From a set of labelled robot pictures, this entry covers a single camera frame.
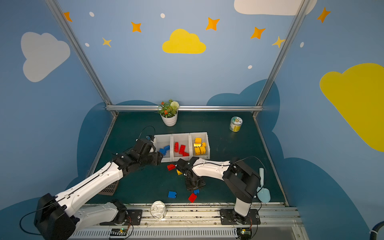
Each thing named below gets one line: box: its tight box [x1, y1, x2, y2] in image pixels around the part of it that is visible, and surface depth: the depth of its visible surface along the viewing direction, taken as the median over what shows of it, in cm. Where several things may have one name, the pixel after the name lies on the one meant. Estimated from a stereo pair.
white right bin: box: [189, 132, 211, 161], surface depth 100 cm
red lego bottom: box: [188, 193, 198, 203], surface depth 81 cm
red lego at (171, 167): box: [166, 164, 176, 171], surface depth 92 cm
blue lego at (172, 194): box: [168, 191, 177, 199], surface depth 82 cm
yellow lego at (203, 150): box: [200, 146, 206, 155], surface depth 100 cm
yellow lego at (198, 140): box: [194, 137, 202, 144], surface depth 104 cm
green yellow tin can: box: [229, 116, 243, 133], surface depth 110 cm
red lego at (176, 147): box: [174, 142, 179, 153], surface depth 103 cm
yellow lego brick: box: [194, 147, 201, 156], surface depth 100 cm
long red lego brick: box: [179, 144, 186, 155], surface depth 100 cm
